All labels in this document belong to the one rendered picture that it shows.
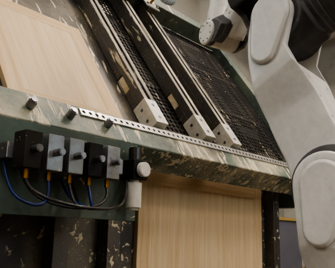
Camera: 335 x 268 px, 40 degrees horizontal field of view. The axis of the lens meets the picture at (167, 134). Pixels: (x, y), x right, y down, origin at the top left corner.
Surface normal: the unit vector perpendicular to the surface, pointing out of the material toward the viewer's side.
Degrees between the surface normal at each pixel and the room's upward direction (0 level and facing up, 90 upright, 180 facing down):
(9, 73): 55
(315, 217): 90
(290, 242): 90
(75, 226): 90
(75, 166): 90
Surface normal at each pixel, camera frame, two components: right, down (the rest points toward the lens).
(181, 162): 0.41, 0.72
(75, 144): 0.74, -0.13
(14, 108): 0.61, -0.67
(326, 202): -0.64, -0.19
